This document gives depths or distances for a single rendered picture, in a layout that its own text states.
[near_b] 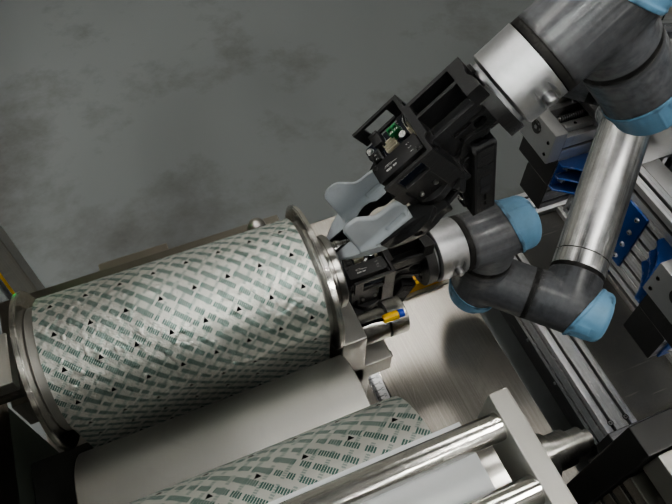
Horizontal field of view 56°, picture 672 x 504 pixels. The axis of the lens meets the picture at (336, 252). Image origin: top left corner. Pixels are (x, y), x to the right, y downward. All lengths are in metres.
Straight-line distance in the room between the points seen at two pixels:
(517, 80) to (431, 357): 0.54
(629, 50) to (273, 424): 0.42
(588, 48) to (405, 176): 0.17
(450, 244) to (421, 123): 0.28
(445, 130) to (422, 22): 2.58
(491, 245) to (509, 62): 0.33
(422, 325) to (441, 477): 0.66
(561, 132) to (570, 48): 0.98
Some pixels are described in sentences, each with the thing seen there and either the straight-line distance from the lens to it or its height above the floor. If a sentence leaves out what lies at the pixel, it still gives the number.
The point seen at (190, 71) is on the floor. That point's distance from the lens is 2.88.
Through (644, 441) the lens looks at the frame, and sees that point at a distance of 0.39.
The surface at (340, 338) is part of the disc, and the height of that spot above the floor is 1.25.
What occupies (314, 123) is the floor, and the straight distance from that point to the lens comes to 2.58.
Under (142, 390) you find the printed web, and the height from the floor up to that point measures 1.27.
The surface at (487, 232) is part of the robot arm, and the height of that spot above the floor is 1.14.
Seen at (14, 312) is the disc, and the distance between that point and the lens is 0.58.
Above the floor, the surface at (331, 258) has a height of 1.29.
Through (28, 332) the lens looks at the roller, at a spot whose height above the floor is 1.31.
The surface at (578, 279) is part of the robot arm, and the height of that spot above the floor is 1.06.
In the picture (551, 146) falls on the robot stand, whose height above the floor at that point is 0.74.
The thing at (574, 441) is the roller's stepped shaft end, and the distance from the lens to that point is 0.48.
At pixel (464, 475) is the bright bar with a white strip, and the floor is 1.44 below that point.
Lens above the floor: 1.77
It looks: 55 degrees down
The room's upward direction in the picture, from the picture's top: straight up
